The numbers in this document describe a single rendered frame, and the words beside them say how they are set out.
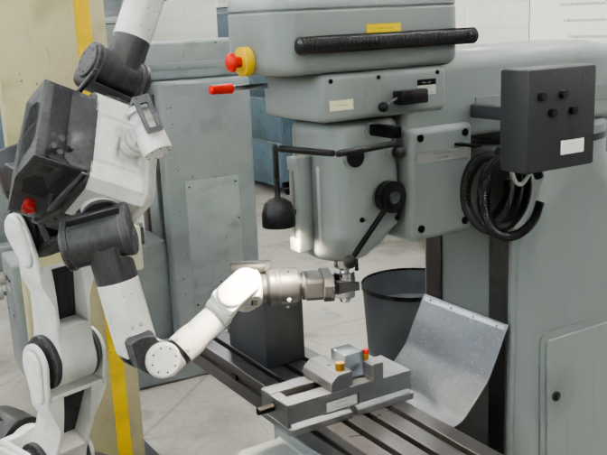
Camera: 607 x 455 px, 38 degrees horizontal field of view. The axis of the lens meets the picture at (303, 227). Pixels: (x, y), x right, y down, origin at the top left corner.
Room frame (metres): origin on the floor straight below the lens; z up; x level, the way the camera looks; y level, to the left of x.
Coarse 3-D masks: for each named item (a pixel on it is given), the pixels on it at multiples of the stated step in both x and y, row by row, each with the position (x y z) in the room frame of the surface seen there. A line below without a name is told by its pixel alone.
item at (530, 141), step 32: (576, 64) 1.82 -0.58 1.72; (512, 96) 1.76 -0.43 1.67; (544, 96) 1.73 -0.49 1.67; (576, 96) 1.80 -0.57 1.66; (512, 128) 1.76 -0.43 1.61; (544, 128) 1.75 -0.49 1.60; (576, 128) 1.80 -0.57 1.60; (512, 160) 1.76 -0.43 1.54; (544, 160) 1.75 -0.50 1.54; (576, 160) 1.80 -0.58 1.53
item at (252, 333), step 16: (240, 320) 2.28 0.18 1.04; (256, 320) 2.20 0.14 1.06; (272, 320) 2.18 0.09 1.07; (288, 320) 2.20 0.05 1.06; (240, 336) 2.29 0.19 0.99; (256, 336) 2.21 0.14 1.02; (272, 336) 2.18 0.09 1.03; (288, 336) 2.20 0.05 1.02; (256, 352) 2.21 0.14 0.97; (272, 352) 2.17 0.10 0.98; (288, 352) 2.20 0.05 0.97
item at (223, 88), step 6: (222, 84) 1.90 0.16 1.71; (228, 84) 1.90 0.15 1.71; (252, 84) 1.94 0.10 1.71; (258, 84) 1.94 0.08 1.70; (264, 84) 1.95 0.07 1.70; (210, 90) 1.88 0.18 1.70; (216, 90) 1.88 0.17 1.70; (222, 90) 1.89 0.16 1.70; (228, 90) 1.90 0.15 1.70; (234, 90) 1.91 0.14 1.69
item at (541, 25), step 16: (544, 0) 6.97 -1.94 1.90; (560, 0) 6.83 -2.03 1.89; (576, 0) 6.70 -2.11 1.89; (592, 0) 6.58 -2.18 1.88; (528, 16) 7.11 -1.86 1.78; (544, 16) 6.97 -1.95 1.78; (560, 16) 6.83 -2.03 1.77; (576, 16) 6.69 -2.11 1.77; (592, 16) 6.57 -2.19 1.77; (528, 32) 7.11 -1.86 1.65; (544, 32) 6.97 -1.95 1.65; (560, 32) 6.83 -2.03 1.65; (576, 32) 6.69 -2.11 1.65; (592, 32) 6.57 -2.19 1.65
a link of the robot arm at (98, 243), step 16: (80, 224) 1.78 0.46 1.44; (96, 224) 1.77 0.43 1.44; (112, 224) 1.76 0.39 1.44; (80, 240) 1.74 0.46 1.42; (96, 240) 1.74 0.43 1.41; (112, 240) 1.75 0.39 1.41; (80, 256) 1.74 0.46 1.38; (96, 256) 1.74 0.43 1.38; (112, 256) 1.74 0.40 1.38; (128, 256) 1.77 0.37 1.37; (96, 272) 1.75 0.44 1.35; (112, 272) 1.74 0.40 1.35; (128, 272) 1.75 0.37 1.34
